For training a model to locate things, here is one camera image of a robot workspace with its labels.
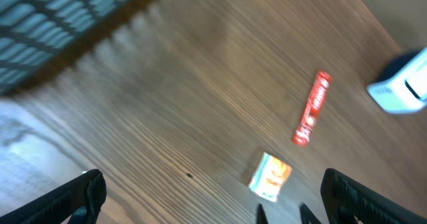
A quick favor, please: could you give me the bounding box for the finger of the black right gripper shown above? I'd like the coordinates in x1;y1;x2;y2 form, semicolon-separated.
300;203;321;224
256;204;268;224

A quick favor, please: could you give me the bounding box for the red coffee stick sachet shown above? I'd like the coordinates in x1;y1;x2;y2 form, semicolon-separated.
293;71;332;147

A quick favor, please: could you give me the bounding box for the grey plastic shopping basket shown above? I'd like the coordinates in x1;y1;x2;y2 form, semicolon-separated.
1;0;129;94

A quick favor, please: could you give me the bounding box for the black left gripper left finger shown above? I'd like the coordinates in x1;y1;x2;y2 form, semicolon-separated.
1;169;107;224

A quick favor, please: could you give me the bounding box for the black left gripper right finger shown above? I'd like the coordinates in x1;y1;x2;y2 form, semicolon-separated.
320;168;426;224

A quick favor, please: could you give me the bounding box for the white barcode scanner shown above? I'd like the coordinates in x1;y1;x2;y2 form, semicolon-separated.
367;47;426;115

